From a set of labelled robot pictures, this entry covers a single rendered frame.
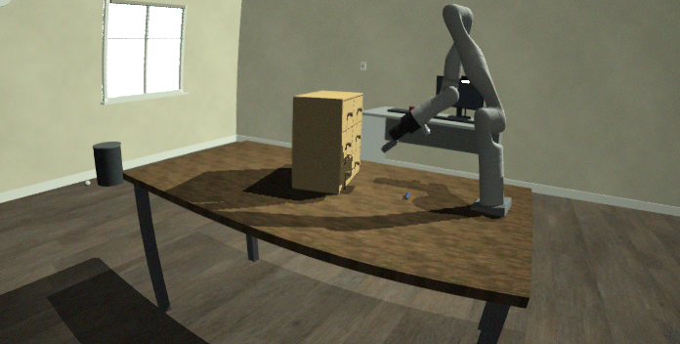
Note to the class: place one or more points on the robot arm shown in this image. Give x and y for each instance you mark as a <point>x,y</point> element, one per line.
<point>486,119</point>

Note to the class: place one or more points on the tan wooden chest of drawers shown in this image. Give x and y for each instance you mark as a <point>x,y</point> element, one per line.
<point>316,141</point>

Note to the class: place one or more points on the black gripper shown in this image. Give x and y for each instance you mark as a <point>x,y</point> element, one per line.
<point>411,122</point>

